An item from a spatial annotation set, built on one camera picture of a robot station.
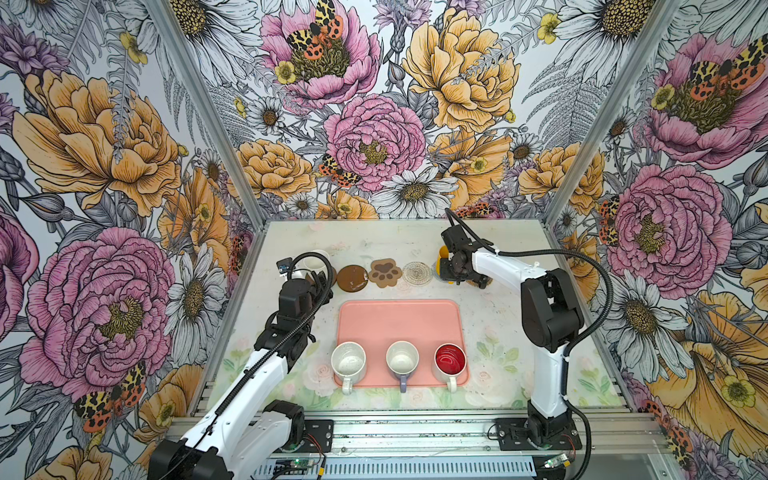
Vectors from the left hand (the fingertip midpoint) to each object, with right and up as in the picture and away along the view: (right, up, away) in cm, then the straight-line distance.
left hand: (314, 285), depth 82 cm
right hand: (+40, -1, +16) cm, 44 cm away
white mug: (+9, -22, +3) cm, 24 cm away
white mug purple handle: (+24, -21, +3) cm, 32 cm away
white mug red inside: (+37, -22, +2) cm, 43 cm away
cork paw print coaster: (+18, +2, +23) cm, 30 cm away
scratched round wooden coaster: (+7, 0, +23) cm, 24 cm away
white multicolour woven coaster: (+30, +1, +23) cm, 38 cm away
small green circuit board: (-2, -40, -11) cm, 42 cm away
